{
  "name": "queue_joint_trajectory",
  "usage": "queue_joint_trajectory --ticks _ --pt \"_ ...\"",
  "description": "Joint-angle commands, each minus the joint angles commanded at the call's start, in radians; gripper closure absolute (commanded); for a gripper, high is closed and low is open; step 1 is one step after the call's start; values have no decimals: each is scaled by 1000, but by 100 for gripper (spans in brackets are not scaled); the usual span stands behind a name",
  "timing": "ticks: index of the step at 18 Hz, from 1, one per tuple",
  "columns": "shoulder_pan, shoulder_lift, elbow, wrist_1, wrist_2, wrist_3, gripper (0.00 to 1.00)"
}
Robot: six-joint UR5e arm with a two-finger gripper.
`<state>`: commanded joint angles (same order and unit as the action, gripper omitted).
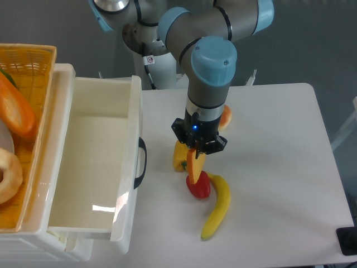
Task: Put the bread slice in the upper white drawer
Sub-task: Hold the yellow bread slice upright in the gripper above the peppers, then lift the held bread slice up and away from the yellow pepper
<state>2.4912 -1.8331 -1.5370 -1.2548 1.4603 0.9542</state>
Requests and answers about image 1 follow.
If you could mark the knotted bread roll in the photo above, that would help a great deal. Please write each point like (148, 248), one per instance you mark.
(225, 118)

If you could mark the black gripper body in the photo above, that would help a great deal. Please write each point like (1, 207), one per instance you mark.
(208, 130)

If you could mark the black drawer handle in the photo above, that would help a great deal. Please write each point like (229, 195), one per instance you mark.
(141, 163)

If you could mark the yellow banana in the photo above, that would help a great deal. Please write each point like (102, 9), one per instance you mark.
(223, 198)

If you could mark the white plastic drawer cabinet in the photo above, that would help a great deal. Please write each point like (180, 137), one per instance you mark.
(34, 242)

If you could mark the yellow woven basket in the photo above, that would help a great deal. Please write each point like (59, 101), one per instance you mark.
(31, 66)

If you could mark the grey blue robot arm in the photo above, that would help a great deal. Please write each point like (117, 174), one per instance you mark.
(203, 46)

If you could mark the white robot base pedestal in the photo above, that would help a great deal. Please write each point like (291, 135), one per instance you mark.
(153, 63)

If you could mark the green vegetable in basket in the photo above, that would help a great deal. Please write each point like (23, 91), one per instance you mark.
(9, 77)

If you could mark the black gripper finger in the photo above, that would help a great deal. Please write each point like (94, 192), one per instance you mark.
(183, 134)
(210, 147)

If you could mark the red bell pepper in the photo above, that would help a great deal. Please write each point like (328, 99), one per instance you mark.
(201, 189)

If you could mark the open white upper drawer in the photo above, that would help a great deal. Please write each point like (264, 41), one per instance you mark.
(95, 196)

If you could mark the beige bagel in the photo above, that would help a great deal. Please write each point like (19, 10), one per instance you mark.
(12, 175)

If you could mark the black device at table edge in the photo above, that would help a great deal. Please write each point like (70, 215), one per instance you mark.
(347, 240)

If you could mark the yellow bell pepper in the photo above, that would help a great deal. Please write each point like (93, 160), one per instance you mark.
(180, 157)

